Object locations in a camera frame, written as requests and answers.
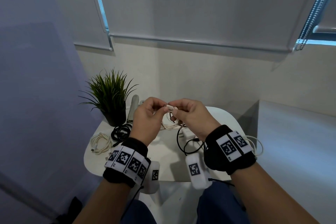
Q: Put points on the person's right hand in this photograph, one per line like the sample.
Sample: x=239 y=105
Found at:
x=195 y=120

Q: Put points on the wide white roller blind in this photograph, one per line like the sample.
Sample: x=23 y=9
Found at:
x=207 y=0

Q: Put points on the white charger adapter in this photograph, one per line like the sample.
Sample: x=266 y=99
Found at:
x=188 y=134

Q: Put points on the person's left leg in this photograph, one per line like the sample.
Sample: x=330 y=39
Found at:
x=137 y=214

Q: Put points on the black wristband with marker tags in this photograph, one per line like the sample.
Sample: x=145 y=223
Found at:
x=126 y=160
x=228 y=150

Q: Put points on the person's left hand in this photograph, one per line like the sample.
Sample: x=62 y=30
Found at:
x=147 y=124

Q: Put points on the green plant in black pot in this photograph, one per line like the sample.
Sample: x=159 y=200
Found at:
x=115 y=117

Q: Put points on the person's left forearm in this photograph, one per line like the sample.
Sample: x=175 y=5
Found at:
x=105 y=202

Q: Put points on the person's leg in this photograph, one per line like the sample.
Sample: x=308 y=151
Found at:
x=220 y=205
x=137 y=214

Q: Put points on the person's right leg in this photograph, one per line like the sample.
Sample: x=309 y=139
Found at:
x=220 y=205

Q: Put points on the grey oblong device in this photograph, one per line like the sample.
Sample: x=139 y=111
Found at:
x=133 y=108

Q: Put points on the person's right forearm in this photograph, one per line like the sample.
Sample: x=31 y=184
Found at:
x=273 y=197

